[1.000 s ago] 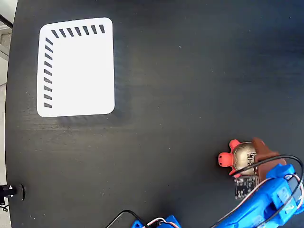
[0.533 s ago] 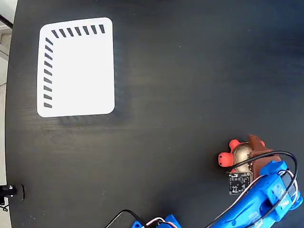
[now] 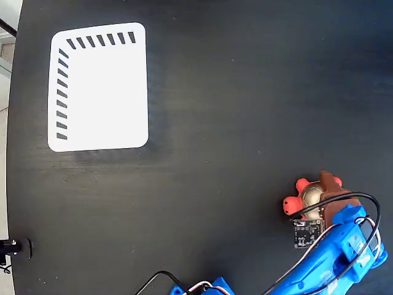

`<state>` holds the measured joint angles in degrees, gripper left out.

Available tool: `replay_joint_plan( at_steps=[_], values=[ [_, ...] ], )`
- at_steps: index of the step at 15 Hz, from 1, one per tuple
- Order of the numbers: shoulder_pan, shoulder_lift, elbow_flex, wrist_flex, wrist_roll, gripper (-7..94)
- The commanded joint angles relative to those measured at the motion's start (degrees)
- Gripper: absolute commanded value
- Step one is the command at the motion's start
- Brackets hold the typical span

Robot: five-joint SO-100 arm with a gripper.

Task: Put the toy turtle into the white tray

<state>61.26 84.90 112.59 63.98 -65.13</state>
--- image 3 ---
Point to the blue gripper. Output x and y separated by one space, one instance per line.
337 200

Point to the thin black rod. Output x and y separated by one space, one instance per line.
7 26

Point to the red turtle toy gold shell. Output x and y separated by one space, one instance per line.
311 195

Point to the black clamp mount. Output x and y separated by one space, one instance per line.
13 247

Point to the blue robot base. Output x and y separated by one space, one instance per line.
221 287

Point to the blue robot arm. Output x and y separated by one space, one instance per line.
313 273

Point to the black camera circuit board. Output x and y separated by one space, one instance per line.
307 235

